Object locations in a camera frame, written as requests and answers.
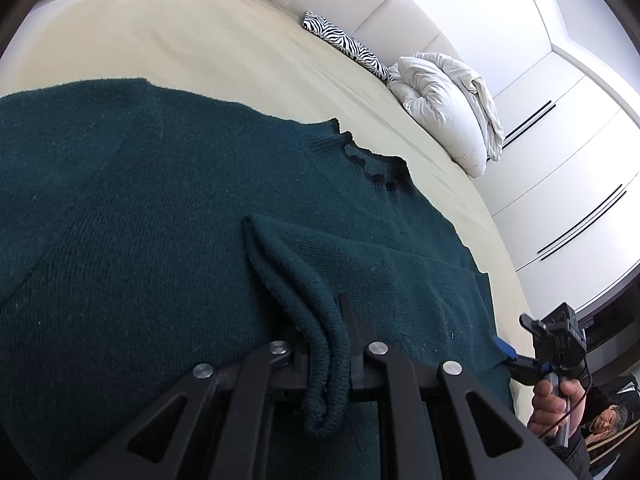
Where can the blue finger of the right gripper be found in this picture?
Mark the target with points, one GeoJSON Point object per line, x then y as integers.
{"type": "Point", "coordinates": [506, 349]}

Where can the dark green knit sweater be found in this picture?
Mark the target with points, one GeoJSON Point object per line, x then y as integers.
{"type": "Point", "coordinates": [146, 230]}

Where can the right hand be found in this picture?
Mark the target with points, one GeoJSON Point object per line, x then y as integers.
{"type": "Point", "coordinates": [551, 412]}

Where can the person's head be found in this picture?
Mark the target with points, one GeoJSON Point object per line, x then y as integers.
{"type": "Point", "coordinates": [610, 421]}

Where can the white duvet pile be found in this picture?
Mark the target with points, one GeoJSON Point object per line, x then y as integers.
{"type": "Point", "coordinates": [452, 103]}

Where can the white wardrobe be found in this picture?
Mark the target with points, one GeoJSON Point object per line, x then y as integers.
{"type": "Point", "coordinates": [565, 193]}

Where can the zebra print pillow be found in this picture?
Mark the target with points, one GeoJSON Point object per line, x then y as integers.
{"type": "Point", "coordinates": [322, 28]}

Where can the cream bed sheet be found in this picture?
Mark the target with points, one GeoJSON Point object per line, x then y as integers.
{"type": "Point", "coordinates": [253, 52]}

